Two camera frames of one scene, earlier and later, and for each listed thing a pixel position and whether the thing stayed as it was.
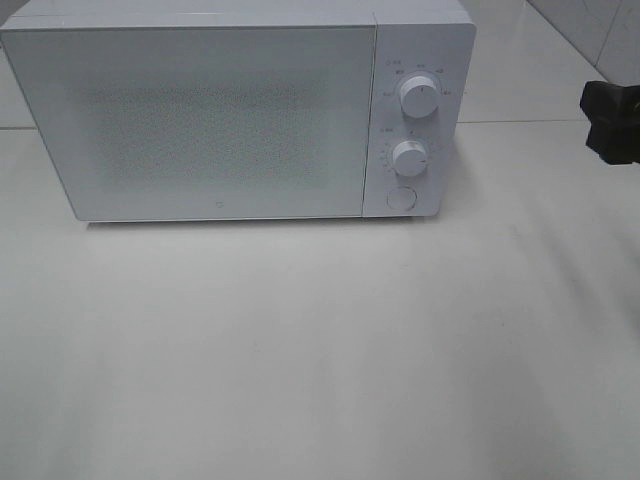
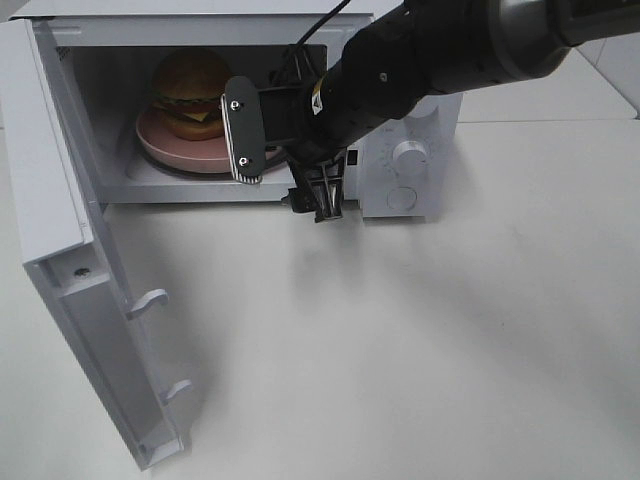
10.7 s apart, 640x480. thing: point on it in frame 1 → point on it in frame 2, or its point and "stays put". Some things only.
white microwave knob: (409, 158) stays put
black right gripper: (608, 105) → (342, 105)
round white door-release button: (401, 198) stays put
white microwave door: (190, 123) → (63, 249)
